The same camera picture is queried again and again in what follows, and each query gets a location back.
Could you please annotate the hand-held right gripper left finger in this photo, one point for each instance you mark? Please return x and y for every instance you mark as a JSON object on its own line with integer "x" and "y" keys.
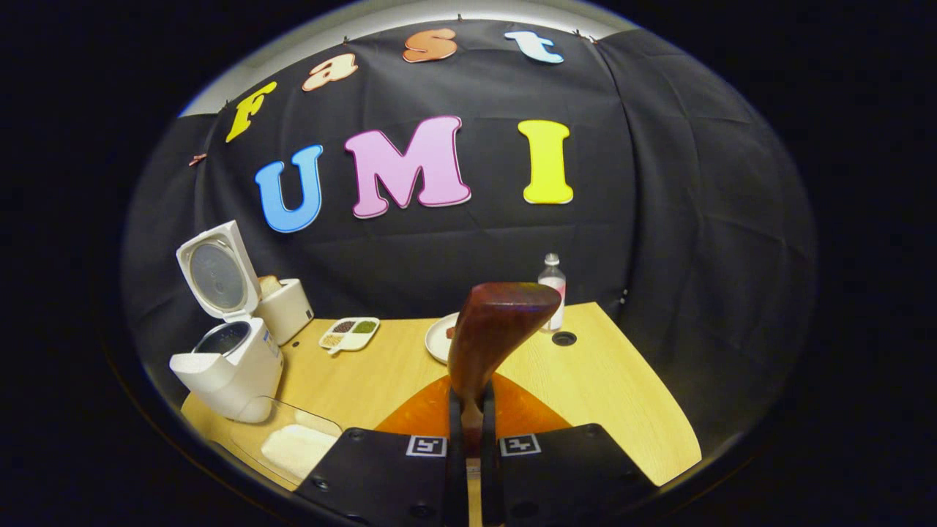
{"x": 455, "y": 468}

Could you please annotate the white rice heap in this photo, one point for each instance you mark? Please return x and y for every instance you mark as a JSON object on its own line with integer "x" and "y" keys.
{"x": 296, "y": 450}

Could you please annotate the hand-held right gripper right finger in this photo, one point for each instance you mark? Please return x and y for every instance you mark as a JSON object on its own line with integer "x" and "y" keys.
{"x": 489, "y": 476}

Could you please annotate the divided white bean dish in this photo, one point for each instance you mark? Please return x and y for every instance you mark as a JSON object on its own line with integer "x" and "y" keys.
{"x": 350, "y": 333}

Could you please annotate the toasted bread slice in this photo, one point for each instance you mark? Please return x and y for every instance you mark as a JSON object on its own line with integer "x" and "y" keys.
{"x": 269, "y": 285}

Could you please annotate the clear glass tray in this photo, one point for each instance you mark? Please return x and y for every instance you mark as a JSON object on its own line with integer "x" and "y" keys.
{"x": 252, "y": 428}

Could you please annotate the round white plate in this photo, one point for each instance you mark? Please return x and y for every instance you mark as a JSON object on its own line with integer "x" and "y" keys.
{"x": 437, "y": 340}

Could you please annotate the pink cloth clip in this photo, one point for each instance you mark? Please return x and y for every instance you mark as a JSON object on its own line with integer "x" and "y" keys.
{"x": 198, "y": 159}

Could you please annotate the brown wooden spoon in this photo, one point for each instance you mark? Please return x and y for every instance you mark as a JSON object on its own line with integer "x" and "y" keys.
{"x": 490, "y": 329}

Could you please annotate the black backdrop cloth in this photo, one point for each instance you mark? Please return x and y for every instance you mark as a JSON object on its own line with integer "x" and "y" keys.
{"x": 659, "y": 256}

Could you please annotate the white rice cooker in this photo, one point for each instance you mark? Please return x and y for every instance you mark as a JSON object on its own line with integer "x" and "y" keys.
{"x": 234, "y": 366}

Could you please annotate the small clear bottle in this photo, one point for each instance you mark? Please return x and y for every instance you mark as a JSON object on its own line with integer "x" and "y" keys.
{"x": 553, "y": 282}

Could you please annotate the white toaster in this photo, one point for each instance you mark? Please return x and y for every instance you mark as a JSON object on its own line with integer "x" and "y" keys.
{"x": 289, "y": 311}

